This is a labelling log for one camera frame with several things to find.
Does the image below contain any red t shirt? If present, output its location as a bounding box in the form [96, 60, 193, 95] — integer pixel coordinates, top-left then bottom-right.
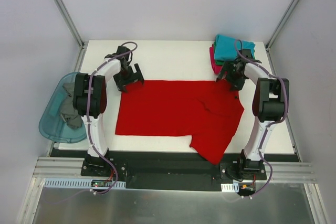
[115, 80, 244, 165]

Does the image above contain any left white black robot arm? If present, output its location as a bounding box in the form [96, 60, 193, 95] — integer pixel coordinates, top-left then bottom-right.
[73, 41, 144, 177]

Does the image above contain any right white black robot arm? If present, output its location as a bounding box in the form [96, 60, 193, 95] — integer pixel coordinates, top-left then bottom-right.
[216, 48, 289, 182]

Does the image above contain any green folded t shirt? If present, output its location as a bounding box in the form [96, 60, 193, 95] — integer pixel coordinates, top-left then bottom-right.
[210, 42, 255, 66]

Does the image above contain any pink folded t shirt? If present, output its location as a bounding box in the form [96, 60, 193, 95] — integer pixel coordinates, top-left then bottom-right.
[209, 46, 222, 74]

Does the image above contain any teal folded t shirt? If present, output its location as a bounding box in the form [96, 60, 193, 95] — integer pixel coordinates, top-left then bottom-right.
[214, 34, 255, 61]

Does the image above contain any grey crumpled t shirt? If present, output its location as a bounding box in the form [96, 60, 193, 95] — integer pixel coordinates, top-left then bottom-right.
[60, 83, 82, 130]

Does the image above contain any blue plastic bin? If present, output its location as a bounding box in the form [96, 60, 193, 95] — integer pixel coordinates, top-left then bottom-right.
[39, 72, 86, 144]

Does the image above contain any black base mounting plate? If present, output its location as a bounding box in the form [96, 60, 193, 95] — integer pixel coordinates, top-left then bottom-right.
[81, 151, 267, 191]

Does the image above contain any right white cable duct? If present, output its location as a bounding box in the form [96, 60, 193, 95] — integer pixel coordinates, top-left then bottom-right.
[220, 183, 239, 193]

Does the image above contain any white cable duct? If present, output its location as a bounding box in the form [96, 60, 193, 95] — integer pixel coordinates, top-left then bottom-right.
[44, 178, 126, 190]
[220, 183, 239, 193]

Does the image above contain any right aluminium frame post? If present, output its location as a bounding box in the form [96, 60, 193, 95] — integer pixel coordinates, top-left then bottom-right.
[265, 0, 301, 51]

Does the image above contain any aluminium frame post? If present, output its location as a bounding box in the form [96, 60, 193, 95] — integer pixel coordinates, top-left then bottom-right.
[265, 0, 301, 51]
[53, 0, 85, 48]

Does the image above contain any left aluminium frame post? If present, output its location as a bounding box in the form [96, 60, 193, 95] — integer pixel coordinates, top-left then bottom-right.
[53, 0, 85, 48]

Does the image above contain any left white cable duct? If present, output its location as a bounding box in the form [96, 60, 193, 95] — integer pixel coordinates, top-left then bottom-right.
[44, 178, 126, 190]

